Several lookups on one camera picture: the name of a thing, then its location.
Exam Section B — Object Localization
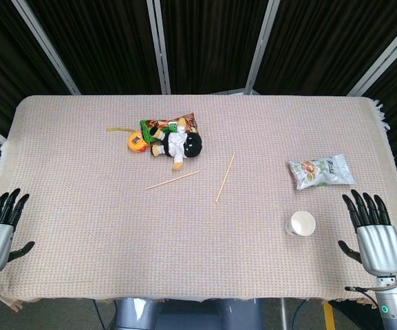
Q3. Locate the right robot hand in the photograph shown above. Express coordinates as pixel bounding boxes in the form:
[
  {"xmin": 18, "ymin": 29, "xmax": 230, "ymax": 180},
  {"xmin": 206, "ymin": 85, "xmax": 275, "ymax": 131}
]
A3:
[{"xmin": 337, "ymin": 188, "xmax": 397, "ymax": 278}]

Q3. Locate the white paper cup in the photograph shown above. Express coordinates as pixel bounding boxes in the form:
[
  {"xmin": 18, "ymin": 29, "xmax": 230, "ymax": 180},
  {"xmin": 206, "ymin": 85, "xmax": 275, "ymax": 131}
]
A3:
[{"xmin": 284, "ymin": 210, "xmax": 316, "ymax": 237}]

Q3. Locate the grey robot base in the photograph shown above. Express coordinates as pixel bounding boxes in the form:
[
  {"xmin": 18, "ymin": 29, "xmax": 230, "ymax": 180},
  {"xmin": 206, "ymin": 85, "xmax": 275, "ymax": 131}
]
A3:
[{"xmin": 114, "ymin": 298, "xmax": 265, "ymax": 330}]

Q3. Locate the white green snack bag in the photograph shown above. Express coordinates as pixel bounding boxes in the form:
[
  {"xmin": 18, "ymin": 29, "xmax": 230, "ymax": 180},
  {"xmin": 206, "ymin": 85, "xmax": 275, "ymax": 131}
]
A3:
[{"xmin": 288, "ymin": 153, "xmax": 356, "ymax": 191}]

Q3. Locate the wooden chopstick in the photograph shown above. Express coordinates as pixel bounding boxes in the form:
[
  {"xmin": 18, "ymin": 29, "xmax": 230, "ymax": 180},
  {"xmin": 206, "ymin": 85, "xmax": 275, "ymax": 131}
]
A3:
[
  {"xmin": 215, "ymin": 152, "xmax": 236, "ymax": 204},
  {"xmin": 144, "ymin": 170, "xmax": 201, "ymax": 191}
]

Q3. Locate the yellow tape measure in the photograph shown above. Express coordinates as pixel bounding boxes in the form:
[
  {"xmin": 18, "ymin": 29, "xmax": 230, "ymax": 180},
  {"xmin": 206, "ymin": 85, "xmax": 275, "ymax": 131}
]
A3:
[{"xmin": 107, "ymin": 126, "xmax": 149, "ymax": 153}]

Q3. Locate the beige woven tablecloth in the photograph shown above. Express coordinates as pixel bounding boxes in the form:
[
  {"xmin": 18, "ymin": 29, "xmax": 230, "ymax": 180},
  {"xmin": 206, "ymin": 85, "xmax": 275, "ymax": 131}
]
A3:
[{"xmin": 0, "ymin": 94, "xmax": 397, "ymax": 313}]

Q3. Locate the orange green snack bag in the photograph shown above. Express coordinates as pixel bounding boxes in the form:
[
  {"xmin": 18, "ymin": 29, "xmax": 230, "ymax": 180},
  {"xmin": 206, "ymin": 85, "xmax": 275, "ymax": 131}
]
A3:
[{"xmin": 139, "ymin": 112, "xmax": 199, "ymax": 142}]

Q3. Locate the plush doll white outfit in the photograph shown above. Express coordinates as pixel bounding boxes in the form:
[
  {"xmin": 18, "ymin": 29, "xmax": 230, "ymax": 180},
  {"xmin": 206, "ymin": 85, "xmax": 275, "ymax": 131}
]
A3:
[{"xmin": 149, "ymin": 116, "xmax": 204, "ymax": 172}]

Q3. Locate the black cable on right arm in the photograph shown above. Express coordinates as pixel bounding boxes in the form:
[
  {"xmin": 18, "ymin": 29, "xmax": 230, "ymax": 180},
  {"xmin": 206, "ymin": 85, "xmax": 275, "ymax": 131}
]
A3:
[{"xmin": 344, "ymin": 285, "xmax": 381, "ymax": 310}]

